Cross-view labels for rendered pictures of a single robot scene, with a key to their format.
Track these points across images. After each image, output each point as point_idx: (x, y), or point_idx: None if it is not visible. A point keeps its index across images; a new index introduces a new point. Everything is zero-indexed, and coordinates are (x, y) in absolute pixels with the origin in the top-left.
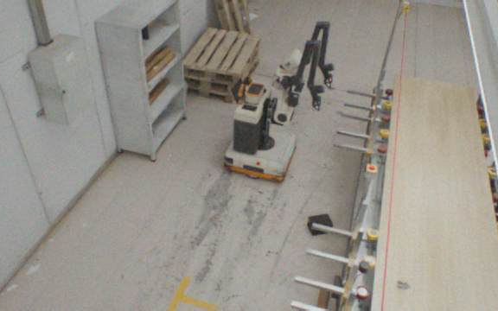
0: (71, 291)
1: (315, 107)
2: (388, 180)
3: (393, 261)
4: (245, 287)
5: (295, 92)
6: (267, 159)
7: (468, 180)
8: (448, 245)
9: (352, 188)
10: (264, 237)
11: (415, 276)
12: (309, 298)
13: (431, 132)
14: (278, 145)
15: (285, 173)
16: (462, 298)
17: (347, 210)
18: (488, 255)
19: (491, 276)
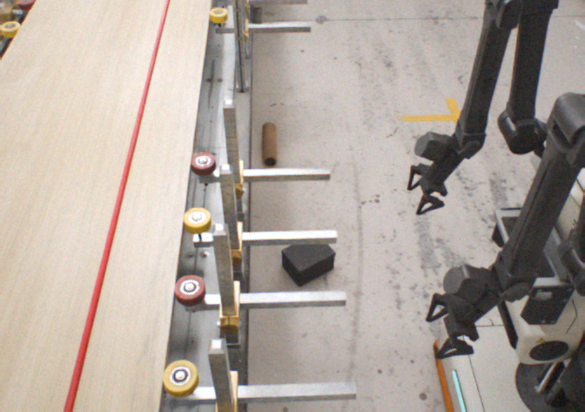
0: (579, 92)
1: (421, 176)
2: (191, 89)
3: None
4: (382, 147)
5: (518, 212)
6: (497, 324)
7: (8, 128)
8: (103, 21)
9: (255, 411)
10: (397, 223)
11: None
12: (288, 158)
13: (42, 260)
14: (504, 392)
15: (439, 362)
16: None
17: (258, 334)
18: (43, 22)
19: (53, 3)
